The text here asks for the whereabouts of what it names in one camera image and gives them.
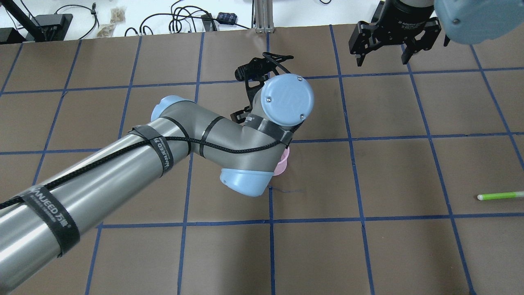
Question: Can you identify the black power adapter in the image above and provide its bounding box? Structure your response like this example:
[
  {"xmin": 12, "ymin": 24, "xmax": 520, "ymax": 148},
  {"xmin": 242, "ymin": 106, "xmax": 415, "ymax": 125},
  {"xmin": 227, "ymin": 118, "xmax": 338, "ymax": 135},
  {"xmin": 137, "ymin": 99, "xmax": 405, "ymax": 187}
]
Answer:
[{"xmin": 216, "ymin": 12, "xmax": 238, "ymax": 25}]

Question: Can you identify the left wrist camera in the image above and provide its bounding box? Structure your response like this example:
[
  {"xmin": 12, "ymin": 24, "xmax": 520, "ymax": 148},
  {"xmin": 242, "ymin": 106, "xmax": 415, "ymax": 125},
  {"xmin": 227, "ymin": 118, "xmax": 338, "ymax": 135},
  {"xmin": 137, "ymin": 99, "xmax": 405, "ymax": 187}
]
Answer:
[{"xmin": 234, "ymin": 52, "xmax": 294, "ymax": 97}]

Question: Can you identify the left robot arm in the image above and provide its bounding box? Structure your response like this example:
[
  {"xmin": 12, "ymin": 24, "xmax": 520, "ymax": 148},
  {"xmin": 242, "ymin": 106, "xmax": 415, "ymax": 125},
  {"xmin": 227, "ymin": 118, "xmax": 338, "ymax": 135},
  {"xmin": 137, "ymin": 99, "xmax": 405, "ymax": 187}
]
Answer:
[{"xmin": 0, "ymin": 73, "xmax": 314, "ymax": 295}]

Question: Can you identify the black camera stand base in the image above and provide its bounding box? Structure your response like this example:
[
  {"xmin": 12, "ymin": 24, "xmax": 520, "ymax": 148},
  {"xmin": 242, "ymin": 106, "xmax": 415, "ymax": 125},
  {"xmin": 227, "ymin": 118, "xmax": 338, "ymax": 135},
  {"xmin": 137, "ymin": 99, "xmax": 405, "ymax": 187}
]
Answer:
[{"xmin": 1, "ymin": 0, "xmax": 73, "ymax": 42}]

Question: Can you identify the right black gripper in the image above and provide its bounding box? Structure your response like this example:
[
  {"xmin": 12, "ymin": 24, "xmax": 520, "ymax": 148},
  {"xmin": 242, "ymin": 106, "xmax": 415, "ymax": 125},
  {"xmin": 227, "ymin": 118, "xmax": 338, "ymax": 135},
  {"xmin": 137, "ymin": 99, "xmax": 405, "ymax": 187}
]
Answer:
[{"xmin": 348, "ymin": 0, "xmax": 441, "ymax": 67}]

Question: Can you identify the pink mesh cup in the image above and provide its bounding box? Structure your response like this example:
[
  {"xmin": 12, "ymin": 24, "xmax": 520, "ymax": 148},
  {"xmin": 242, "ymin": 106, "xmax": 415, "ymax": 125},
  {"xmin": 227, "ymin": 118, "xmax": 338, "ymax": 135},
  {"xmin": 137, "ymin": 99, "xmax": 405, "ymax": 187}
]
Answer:
[{"xmin": 273, "ymin": 147, "xmax": 290, "ymax": 176}]

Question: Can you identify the black cable bundle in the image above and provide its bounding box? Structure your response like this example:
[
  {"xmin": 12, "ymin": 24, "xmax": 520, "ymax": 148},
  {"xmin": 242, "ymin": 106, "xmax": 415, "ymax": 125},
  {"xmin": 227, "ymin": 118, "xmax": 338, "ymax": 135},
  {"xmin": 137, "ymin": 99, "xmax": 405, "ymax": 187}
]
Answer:
[{"xmin": 125, "ymin": 0, "xmax": 250, "ymax": 36}]

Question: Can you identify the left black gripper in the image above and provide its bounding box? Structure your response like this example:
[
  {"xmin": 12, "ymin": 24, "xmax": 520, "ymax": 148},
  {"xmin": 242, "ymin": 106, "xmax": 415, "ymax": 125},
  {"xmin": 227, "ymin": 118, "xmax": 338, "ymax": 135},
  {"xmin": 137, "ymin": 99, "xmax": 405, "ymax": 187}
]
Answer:
[{"xmin": 230, "ymin": 108, "xmax": 252, "ymax": 124}]

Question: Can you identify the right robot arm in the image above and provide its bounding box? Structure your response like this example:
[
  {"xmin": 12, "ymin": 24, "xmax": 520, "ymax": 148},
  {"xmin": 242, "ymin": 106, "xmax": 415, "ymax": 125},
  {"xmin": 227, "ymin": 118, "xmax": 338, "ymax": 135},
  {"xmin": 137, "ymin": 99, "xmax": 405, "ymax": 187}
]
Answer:
[{"xmin": 348, "ymin": 0, "xmax": 524, "ymax": 66}]

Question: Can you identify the green pen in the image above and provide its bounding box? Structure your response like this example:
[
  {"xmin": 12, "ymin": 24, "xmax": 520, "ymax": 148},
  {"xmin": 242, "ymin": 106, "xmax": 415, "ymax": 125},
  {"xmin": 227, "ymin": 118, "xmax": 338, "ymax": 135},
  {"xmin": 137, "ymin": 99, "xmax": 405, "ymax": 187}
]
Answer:
[{"xmin": 477, "ymin": 191, "xmax": 524, "ymax": 200}]

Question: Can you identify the aluminium frame post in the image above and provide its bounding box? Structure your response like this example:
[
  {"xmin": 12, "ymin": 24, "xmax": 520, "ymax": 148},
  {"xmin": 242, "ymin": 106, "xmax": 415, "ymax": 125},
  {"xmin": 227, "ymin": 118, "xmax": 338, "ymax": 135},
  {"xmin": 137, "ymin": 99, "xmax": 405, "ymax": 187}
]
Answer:
[{"xmin": 252, "ymin": 0, "xmax": 275, "ymax": 34}]

